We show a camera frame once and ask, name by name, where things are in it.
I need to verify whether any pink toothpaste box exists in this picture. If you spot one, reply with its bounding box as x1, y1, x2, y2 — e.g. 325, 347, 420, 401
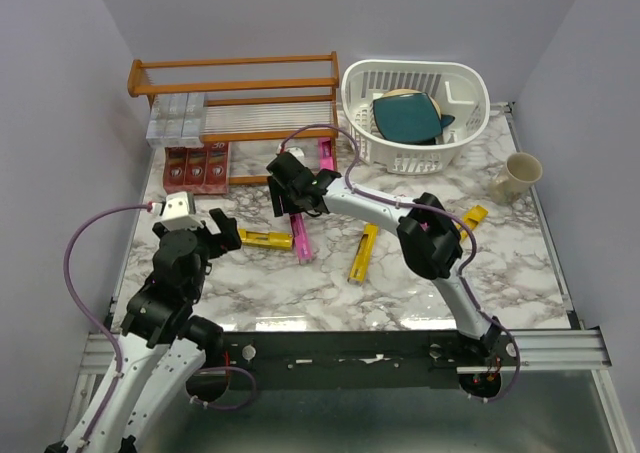
289, 213, 313, 265
318, 138, 335, 170

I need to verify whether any yellow toothpaste box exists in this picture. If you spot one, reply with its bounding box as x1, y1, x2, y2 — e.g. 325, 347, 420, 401
462, 205, 488, 230
348, 223, 379, 285
238, 228, 294, 250

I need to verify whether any red 3D toothpaste box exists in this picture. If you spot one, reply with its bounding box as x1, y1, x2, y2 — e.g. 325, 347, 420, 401
184, 148, 208, 194
162, 148, 188, 194
204, 142, 229, 195

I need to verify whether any silver toothpaste box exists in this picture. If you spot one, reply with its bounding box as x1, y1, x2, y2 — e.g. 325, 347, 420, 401
181, 93, 206, 148
146, 94, 171, 148
164, 93, 188, 147

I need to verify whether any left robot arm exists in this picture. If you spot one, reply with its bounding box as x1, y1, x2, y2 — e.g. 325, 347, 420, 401
47, 201, 242, 452

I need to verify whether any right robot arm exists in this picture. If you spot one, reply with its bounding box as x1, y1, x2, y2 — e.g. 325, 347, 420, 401
267, 152, 504, 365

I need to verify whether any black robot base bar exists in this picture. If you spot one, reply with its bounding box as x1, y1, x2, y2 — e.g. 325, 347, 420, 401
205, 329, 520, 401

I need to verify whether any orange wooden three-tier shelf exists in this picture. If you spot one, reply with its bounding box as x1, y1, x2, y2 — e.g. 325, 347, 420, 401
127, 52, 340, 186

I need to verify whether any teal square plate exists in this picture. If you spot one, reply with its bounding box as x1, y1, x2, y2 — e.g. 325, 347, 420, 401
372, 95, 443, 145

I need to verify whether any beige round plate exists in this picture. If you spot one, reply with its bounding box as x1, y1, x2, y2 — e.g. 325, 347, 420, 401
381, 88, 442, 118

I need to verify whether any white plastic basket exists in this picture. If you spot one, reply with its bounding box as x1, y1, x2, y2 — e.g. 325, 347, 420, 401
341, 59, 490, 175

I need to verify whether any beige ceramic mug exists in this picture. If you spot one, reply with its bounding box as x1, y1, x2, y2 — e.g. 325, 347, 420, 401
489, 152, 543, 205

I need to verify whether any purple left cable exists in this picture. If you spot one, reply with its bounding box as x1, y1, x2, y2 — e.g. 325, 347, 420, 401
63, 201, 259, 410

